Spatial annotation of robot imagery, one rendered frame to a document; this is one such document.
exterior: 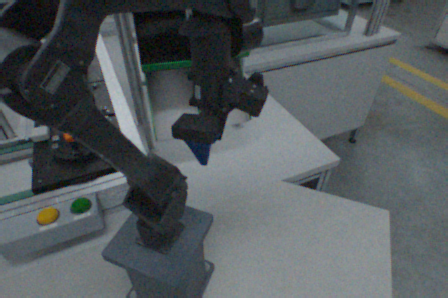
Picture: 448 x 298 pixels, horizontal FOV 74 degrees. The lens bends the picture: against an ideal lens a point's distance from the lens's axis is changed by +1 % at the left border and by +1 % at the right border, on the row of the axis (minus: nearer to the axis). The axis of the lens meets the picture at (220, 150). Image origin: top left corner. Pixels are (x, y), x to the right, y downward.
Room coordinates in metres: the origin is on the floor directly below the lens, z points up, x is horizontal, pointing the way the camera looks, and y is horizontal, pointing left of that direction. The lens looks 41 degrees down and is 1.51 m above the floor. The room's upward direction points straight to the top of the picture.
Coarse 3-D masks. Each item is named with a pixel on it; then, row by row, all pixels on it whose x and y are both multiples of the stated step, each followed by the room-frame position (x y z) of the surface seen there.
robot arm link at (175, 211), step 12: (132, 192) 0.31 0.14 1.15; (180, 192) 0.29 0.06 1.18; (132, 204) 0.29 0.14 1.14; (144, 204) 0.30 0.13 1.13; (168, 204) 0.27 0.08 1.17; (180, 204) 0.28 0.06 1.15; (144, 216) 0.27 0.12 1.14; (156, 216) 0.27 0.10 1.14; (168, 216) 0.26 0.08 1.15; (180, 216) 0.28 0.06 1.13; (156, 228) 0.25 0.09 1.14; (168, 228) 0.26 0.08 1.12
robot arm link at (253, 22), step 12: (228, 0) 0.39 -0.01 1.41; (240, 0) 0.40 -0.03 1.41; (240, 12) 0.41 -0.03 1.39; (252, 12) 0.48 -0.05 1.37; (240, 24) 0.44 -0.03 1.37; (252, 24) 0.46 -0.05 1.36; (240, 36) 0.44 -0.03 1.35; (252, 36) 0.45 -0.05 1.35; (240, 48) 0.43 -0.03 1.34; (252, 48) 0.47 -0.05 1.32
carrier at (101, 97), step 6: (84, 78) 0.91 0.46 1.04; (90, 84) 0.99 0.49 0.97; (102, 84) 0.99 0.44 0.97; (96, 90) 0.95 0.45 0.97; (102, 90) 0.95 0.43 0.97; (96, 96) 0.91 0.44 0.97; (102, 96) 0.91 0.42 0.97; (108, 96) 0.91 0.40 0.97; (96, 102) 0.87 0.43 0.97; (102, 102) 0.87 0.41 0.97; (108, 102) 0.87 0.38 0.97; (108, 108) 0.83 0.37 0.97; (108, 114) 0.80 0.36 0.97; (114, 114) 0.80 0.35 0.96; (36, 126) 0.73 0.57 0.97
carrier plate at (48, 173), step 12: (60, 132) 0.70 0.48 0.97; (36, 144) 0.64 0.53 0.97; (48, 144) 0.64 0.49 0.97; (36, 156) 0.59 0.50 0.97; (48, 156) 0.59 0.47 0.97; (96, 156) 0.59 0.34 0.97; (36, 168) 0.55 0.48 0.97; (48, 168) 0.55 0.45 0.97; (60, 168) 0.55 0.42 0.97; (72, 168) 0.55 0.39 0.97; (84, 168) 0.55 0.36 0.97; (96, 168) 0.55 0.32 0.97; (108, 168) 0.55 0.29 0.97; (36, 180) 0.50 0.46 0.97; (48, 180) 0.50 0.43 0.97; (60, 180) 0.50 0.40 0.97; (36, 192) 0.48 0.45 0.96
